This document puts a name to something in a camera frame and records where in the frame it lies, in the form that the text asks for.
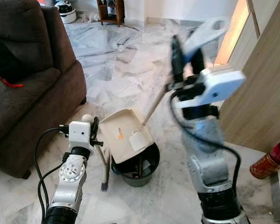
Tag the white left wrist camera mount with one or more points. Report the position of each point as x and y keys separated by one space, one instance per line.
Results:
x=79 y=134

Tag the white paper scrap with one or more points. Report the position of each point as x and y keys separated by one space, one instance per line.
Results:
x=138 y=141

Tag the dark grey waste bin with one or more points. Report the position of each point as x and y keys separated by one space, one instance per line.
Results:
x=140 y=175

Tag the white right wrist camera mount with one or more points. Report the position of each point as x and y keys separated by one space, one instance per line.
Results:
x=217 y=86

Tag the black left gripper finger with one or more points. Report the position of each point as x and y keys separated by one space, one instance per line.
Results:
x=94 y=127

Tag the white black helmet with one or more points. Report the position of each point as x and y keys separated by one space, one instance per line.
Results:
x=66 y=10

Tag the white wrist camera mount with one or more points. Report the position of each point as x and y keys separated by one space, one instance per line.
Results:
x=79 y=134
x=217 y=86

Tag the red spray can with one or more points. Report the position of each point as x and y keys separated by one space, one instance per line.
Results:
x=268 y=162

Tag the brown fabric sofa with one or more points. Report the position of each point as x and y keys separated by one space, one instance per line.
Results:
x=32 y=102

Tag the light wooden cabinet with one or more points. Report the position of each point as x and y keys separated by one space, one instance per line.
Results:
x=266 y=79

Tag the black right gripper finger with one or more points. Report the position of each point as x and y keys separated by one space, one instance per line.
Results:
x=177 y=58
x=198 y=63

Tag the small wooden shelf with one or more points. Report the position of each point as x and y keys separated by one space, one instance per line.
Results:
x=111 y=11

